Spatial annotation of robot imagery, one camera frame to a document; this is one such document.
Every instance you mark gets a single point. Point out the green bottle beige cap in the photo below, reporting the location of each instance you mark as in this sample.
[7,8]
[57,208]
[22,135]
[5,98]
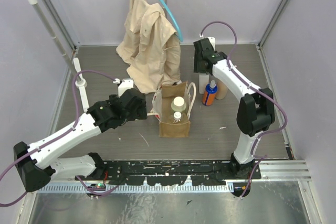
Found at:
[178,104]

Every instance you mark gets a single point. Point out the beige shirt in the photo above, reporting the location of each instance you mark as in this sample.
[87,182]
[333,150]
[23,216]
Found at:
[150,47]

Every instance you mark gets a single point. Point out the clear bottle white cap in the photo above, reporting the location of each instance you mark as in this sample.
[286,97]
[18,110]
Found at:
[177,118]

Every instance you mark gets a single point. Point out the brown canvas bag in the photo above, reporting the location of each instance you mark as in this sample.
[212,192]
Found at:
[161,108]

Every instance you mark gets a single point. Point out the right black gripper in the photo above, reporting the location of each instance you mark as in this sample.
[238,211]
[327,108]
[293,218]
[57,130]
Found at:
[196,67]

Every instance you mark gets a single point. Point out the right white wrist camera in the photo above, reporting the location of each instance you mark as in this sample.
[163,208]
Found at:
[212,40]

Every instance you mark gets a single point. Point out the white bottle black cap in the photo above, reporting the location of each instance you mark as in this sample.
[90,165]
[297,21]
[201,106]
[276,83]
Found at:
[203,80]

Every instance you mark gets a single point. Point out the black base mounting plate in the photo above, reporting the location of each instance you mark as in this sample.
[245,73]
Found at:
[168,173]

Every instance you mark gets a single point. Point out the aluminium front rail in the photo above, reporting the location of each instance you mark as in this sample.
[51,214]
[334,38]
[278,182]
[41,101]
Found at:
[278,170]

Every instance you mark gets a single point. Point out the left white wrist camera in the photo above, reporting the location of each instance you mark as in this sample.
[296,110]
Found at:
[123,85]

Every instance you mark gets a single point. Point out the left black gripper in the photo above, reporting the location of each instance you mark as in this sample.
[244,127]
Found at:
[139,104]

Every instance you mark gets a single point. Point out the beige pink bottle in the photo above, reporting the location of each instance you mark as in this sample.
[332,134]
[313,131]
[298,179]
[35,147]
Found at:
[222,90]

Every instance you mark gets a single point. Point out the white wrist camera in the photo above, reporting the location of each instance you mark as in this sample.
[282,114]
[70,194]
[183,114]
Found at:
[123,85]
[212,40]

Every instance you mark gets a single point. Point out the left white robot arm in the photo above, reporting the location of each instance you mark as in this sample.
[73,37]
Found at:
[40,162]

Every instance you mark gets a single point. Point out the blue cap bottle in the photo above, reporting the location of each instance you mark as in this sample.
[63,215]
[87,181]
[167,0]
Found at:
[209,93]

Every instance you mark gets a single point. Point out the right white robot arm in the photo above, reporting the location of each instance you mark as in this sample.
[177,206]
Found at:
[256,111]

